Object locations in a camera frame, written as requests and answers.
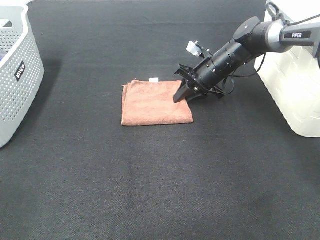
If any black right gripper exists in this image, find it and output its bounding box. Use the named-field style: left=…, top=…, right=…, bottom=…
left=173, top=64, right=225, bottom=103

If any brown towel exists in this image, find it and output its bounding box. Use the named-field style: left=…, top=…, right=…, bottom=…
left=121, top=79, right=194, bottom=127

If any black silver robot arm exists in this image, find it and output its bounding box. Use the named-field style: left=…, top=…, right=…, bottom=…
left=173, top=16, right=320, bottom=103

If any white plastic storage box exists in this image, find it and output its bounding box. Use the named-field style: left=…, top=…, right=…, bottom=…
left=254, top=0, right=320, bottom=138

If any grey perforated laundry basket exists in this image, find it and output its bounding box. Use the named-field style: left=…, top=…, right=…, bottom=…
left=0, top=3, right=45, bottom=147

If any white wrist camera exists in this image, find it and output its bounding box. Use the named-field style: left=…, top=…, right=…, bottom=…
left=186, top=41, right=203, bottom=57

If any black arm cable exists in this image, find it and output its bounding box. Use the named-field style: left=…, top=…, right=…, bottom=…
left=219, top=53, right=267, bottom=96

